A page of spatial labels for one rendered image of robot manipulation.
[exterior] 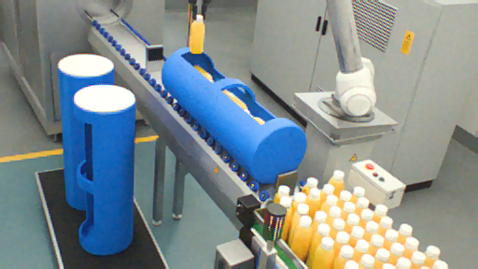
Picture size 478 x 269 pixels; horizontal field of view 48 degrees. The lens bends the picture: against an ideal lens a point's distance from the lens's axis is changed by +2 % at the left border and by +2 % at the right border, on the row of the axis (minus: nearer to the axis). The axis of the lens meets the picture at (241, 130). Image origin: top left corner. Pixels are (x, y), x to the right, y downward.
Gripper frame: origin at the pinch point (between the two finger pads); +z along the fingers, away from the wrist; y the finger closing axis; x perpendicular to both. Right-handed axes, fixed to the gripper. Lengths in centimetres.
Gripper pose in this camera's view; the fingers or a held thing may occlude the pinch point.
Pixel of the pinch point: (199, 12)
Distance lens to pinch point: 259.0
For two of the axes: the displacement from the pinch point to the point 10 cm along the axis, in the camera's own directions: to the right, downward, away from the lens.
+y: -8.5, 1.8, -5.0
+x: 5.2, 4.7, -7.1
